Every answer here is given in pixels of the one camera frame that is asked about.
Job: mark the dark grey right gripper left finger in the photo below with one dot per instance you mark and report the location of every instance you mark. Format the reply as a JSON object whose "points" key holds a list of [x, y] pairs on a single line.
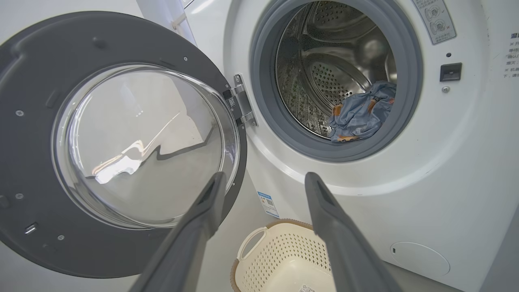
{"points": [[182, 251]]}

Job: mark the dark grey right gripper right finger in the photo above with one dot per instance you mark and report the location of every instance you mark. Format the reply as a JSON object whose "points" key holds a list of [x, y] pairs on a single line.
{"points": [[348, 255]]}

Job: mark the blue garment with orange prints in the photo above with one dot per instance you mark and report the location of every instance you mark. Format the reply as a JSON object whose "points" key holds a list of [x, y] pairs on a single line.
{"points": [[361, 113]]}

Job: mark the round dark washing machine door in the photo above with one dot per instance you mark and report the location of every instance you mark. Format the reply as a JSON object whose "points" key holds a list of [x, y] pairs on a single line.
{"points": [[28, 142]]}

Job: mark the white front-load washing machine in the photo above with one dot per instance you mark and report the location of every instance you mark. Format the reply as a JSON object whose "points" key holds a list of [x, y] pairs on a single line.
{"points": [[446, 162]]}

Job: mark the metal door hinge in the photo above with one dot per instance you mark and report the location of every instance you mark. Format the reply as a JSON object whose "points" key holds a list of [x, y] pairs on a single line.
{"points": [[243, 101]]}

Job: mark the basket product label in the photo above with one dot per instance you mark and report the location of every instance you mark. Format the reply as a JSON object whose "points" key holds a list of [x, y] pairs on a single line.
{"points": [[307, 288]]}

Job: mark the cream perforated laundry basket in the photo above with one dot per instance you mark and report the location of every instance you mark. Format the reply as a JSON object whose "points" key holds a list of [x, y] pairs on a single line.
{"points": [[284, 259]]}

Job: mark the round white filter cover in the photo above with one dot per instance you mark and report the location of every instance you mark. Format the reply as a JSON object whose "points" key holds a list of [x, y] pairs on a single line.
{"points": [[419, 259]]}

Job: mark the blue energy label sticker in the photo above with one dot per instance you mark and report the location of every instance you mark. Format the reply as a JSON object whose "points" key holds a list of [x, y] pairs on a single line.
{"points": [[268, 205]]}

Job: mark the grey warning sticker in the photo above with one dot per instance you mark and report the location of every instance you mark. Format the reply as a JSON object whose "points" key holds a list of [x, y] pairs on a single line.
{"points": [[436, 20]]}

